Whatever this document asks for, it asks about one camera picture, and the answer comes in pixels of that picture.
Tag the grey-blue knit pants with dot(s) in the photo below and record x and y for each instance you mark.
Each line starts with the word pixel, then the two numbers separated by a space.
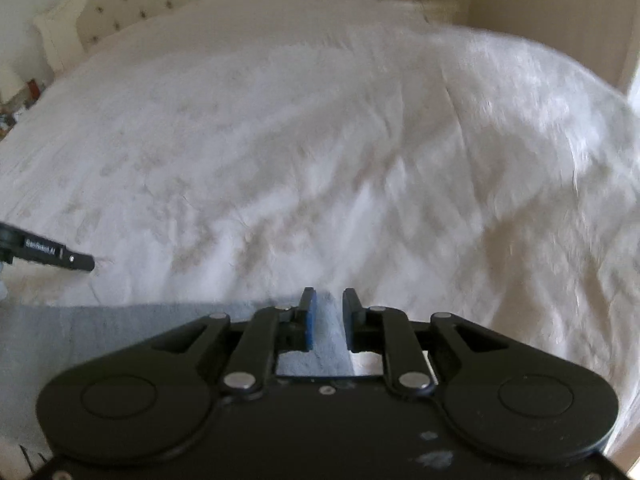
pixel 39 342

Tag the cream left nightstand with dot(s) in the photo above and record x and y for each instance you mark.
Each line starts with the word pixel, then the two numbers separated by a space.
pixel 18 105

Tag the cream right nightstand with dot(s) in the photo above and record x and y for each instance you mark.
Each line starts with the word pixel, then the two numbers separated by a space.
pixel 433 11

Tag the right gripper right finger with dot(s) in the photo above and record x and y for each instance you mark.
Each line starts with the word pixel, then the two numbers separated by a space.
pixel 400 343

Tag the cream nightstand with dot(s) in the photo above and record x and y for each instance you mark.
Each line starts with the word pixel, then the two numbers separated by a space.
pixel 18 105
pixel 433 11

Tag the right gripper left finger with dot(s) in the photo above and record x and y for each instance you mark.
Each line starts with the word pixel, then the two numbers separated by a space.
pixel 259 342

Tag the white floral bedspread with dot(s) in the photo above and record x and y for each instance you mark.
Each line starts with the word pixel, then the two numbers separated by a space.
pixel 242 150

